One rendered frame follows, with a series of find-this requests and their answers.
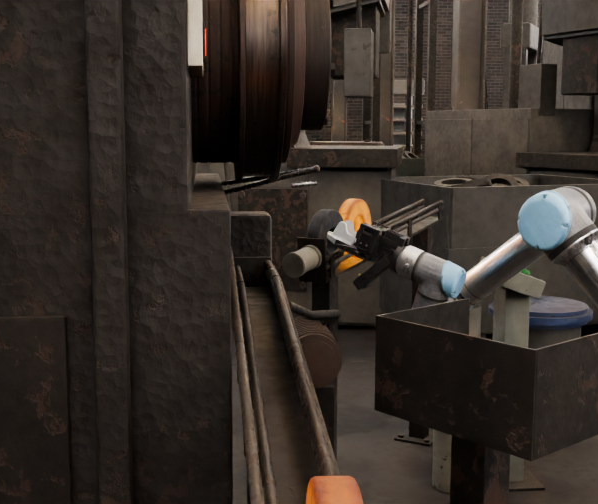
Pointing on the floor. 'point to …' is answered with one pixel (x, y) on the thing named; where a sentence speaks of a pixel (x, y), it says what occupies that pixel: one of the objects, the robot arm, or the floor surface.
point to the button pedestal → (503, 303)
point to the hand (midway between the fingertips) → (328, 236)
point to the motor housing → (321, 366)
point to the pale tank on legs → (409, 79)
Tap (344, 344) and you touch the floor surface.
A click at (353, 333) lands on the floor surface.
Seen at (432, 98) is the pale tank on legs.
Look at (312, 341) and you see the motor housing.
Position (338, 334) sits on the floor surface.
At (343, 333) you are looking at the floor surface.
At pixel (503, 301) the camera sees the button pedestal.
